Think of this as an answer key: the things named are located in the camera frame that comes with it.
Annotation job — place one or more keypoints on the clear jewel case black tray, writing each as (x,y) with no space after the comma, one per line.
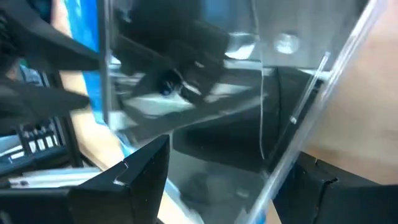
(217,124)

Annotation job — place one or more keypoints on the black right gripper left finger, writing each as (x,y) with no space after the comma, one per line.
(102,199)

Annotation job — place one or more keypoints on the black device with white keys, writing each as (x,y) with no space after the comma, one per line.
(40,143)

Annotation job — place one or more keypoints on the blue jewel case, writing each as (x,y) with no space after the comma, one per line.
(84,28)

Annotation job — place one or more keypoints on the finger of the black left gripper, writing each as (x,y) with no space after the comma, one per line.
(46,46)
(37,99)

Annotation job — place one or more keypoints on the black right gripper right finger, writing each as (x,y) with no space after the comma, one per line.
(342,202)

